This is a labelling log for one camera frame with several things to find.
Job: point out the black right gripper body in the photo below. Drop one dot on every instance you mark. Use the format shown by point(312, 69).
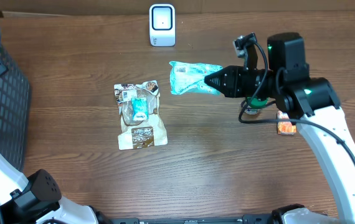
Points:
point(246, 86)

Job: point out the green lid jar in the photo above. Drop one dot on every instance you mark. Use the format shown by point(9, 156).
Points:
point(255, 106)

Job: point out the teal tissue pack wrapper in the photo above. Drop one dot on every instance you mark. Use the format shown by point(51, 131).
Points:
point(189, 78)

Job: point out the orange tissue pack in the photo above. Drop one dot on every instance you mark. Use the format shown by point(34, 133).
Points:
point(286, 127)

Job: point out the small teal tissue pack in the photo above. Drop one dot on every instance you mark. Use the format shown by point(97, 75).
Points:
point(140, 108)

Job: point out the brown snack pouch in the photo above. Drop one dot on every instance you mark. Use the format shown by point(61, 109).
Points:
point(139, 134)

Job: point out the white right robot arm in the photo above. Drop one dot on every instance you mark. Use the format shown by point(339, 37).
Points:
point(280, 73)

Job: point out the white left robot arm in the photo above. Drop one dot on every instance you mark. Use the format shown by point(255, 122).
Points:
point(35, 198)

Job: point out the white barcode scanner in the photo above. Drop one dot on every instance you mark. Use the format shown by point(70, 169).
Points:
point(162, 25)

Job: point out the grey plastic basket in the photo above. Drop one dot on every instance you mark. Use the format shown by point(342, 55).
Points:
point(15, 101)

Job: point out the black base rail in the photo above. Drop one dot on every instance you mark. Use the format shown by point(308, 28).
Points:
point(245, 219)

